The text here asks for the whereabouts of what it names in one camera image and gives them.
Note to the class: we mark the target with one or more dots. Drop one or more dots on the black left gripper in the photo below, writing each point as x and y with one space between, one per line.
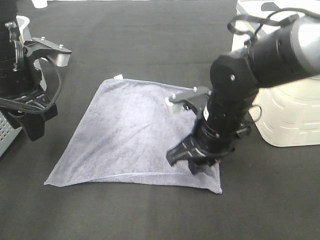
30 110

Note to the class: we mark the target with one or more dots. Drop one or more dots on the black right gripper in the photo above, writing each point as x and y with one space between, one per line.
200 152

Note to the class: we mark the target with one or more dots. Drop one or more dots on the blue-grey microfibre towel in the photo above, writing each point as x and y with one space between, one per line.
123 137

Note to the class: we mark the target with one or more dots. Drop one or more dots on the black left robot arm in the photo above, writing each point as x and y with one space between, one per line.
8 11

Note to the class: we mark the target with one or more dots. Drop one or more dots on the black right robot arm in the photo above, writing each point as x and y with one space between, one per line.
288 54

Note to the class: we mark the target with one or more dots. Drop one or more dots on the grey perforated laundry basket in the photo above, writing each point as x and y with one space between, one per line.
16 85

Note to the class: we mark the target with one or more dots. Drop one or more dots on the black table cloth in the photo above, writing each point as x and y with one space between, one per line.
269 193

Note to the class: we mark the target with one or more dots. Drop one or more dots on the white lidded storage basket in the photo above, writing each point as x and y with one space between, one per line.
289 114

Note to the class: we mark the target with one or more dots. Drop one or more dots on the white cup at back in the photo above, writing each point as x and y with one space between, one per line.
39 4

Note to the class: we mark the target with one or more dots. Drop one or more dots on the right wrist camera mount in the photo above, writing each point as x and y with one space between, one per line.
193 100

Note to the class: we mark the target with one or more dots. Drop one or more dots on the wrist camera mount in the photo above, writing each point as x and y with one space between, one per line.
38 48
193 100

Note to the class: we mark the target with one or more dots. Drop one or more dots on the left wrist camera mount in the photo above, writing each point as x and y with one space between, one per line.
38 48

